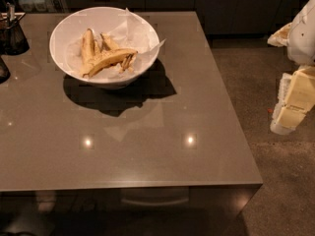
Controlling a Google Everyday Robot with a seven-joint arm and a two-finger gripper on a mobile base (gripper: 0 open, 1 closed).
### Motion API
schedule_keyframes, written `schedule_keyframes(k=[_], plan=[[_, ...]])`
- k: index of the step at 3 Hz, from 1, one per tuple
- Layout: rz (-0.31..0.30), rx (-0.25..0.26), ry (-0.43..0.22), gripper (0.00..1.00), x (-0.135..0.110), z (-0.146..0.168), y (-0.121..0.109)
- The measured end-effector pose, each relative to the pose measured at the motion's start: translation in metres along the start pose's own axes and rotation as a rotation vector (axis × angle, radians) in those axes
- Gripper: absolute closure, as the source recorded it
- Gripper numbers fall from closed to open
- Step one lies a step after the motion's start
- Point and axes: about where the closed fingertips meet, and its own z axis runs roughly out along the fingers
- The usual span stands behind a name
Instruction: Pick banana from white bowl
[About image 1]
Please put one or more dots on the dark glass object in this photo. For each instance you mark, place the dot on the dark glass object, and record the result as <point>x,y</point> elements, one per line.
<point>4,72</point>

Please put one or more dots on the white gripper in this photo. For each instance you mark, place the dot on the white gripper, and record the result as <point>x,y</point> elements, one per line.
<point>303,38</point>

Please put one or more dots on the white ceramic bowl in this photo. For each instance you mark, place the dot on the white ceramic bowl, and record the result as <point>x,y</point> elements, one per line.
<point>65,30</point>

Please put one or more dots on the white paper liner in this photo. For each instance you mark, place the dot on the white paper liner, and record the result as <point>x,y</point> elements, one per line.
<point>115,46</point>

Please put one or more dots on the long yellow banana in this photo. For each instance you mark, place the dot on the long yellow banana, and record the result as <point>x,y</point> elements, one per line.
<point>106,59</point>

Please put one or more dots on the black mesh utensil holder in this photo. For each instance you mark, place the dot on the black mesh utensil holder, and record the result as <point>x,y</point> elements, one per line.
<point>12,38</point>

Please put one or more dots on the small banana piece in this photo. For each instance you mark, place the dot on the small banana piece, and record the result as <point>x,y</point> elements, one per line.
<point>109,42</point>

